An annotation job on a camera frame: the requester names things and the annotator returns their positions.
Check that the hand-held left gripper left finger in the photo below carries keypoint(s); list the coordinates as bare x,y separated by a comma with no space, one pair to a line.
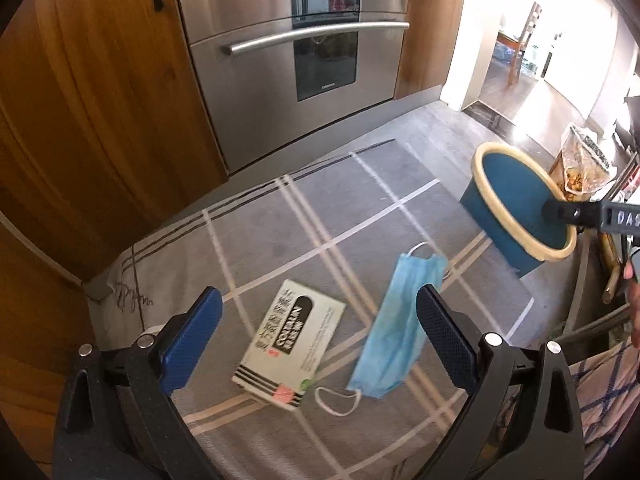
192,335

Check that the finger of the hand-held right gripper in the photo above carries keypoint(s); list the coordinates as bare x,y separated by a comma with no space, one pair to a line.
590,212

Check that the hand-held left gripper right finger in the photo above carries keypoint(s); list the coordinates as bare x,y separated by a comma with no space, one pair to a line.
445,335

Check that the blue face mask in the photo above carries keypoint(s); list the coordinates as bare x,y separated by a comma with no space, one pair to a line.
395,330

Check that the blue bin with beige rim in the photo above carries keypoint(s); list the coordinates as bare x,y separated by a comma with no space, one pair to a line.
515,195

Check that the person's right hand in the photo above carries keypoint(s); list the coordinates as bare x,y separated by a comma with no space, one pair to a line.
635,310

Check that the wooden stick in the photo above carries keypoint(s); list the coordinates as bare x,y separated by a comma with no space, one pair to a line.
614,270

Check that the clear bag of food scraps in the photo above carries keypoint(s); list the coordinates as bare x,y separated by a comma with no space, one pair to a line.
580,170

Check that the white and black carton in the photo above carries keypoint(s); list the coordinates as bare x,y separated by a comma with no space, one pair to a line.
295,340

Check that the blue checked cloth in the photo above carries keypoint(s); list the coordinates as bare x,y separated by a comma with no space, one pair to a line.
610,400

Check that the wooden cabinet door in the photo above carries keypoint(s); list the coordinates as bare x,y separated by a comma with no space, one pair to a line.
100,110
30,335

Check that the grey checked floor mat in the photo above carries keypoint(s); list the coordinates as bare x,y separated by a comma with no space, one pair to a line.
310,220

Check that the wooden dining chair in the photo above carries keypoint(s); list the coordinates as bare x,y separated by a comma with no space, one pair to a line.
527,35

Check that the wooden cabinet panel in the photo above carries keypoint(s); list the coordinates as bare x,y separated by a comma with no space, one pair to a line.
425,35

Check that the stainless steel oven column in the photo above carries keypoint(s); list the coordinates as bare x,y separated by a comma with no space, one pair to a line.
260,85

